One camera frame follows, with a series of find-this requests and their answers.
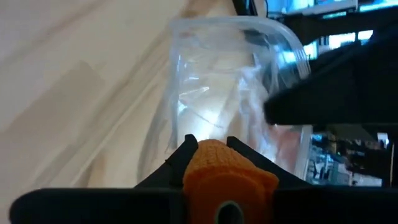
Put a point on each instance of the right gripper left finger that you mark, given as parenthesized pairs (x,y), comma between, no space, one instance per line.
(109,205)

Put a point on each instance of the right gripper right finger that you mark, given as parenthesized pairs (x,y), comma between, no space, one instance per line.
(326,205)

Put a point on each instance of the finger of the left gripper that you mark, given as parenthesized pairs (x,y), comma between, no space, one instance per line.
(326,99)

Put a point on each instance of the orange elastic bandage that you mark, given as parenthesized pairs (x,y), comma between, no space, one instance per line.
(224,177)

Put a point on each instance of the clear plastic bag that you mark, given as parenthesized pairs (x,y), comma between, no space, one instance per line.
(217,77)

